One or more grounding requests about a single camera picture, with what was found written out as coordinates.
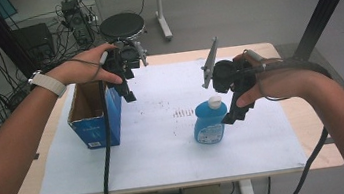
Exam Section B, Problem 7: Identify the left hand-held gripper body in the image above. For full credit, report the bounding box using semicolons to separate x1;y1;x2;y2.
98;37;151;85

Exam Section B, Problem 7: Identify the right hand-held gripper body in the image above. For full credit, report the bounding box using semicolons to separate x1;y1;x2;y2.
196;31;261;99

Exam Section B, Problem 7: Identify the blue bottle with white cap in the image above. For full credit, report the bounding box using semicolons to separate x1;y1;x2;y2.
188;94;233;147

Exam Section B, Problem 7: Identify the blue cardboard box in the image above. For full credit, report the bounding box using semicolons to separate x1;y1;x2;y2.
63;77;129;152

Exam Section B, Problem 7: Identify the person's right hand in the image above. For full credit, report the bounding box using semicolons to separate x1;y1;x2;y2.
229;41;325;109

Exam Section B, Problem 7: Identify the person's left hand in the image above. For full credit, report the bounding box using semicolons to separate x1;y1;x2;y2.
42;41;125;95

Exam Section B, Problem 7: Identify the black round stool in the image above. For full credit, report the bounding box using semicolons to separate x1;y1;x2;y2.
97;9;148;46

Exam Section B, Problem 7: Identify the dark computer tower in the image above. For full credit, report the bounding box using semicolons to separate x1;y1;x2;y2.
59;0;97;49

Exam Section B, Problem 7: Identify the white background table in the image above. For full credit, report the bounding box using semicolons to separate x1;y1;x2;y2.
73;0;201;54

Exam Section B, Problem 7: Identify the white table mat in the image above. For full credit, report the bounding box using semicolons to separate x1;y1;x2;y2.
23;46;309;194

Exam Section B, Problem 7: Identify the white wristband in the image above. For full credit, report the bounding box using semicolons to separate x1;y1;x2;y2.
26;66;69;102

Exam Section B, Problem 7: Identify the white table leg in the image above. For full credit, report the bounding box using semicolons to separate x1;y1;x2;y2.
238;178;256;194

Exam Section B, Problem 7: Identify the black box on floor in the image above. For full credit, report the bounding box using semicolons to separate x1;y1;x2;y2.
11;21;57;65

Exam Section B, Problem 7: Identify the grey floor mat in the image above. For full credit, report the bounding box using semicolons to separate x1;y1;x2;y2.
273;35;344;100

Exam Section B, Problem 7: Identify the teal panel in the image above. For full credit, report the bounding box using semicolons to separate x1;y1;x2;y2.
0;0;19;20

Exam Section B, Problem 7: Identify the left hand-held gripper black cable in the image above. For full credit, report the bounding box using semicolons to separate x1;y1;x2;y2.
87;80;120;194

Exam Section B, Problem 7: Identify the hand-held gripper black cable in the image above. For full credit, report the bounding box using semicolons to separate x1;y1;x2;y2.
242;52;344;194
87;80;120;194

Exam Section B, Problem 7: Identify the right hand-held gripper black cable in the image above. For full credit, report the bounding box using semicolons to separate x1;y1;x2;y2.
242;52;344;194

